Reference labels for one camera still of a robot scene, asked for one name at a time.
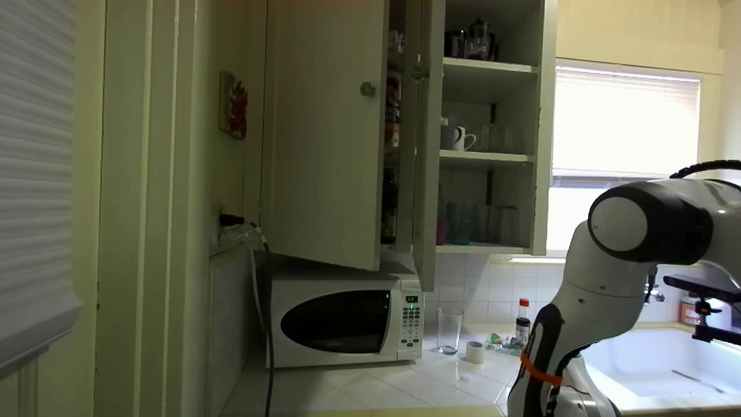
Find white tape roll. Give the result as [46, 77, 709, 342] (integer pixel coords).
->
[464, 338, 490, 366]

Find pink plastic cup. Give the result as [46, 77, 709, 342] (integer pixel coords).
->
[433, 198, 458, 247]

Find cream cabinet door with knob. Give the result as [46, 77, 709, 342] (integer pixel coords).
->
[260, 0, 391, 272]

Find teal plastic cup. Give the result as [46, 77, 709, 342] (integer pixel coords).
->
[452, 198, 477, 247]

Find white mug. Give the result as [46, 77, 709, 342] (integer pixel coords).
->
[438, 117, 479, 152]

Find white microwave oven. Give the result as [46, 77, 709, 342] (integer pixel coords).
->
[264, 265, 428, 372]

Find tall clear drinking glass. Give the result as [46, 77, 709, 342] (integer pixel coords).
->
[433, 304, 467, 359]

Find dark sauce bottle red cap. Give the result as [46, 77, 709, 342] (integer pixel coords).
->
[515, 295, 535, 346]

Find cream panel door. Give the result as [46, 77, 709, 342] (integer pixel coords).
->
[0, 0, 215, 417]

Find white kitchen window blind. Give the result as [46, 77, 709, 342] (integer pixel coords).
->
[549, 60, 707, 257]

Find red and white can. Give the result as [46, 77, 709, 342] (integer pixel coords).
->
[676, 293, 702, 329]

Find white kitchen sink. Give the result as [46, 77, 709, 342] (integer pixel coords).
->
[578, 326, 741, 412]

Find white door window blind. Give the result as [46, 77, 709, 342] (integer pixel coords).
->
[0, 0, 86, 374]

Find cream wall cabinet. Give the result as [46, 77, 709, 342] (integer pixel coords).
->
[260, 0, 560, 293]

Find black power cord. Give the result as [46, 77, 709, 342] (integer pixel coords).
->
[218, 212, 279, 417]

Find red wall-mounted item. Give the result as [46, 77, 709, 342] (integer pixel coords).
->
[218, 68, 254, 141]

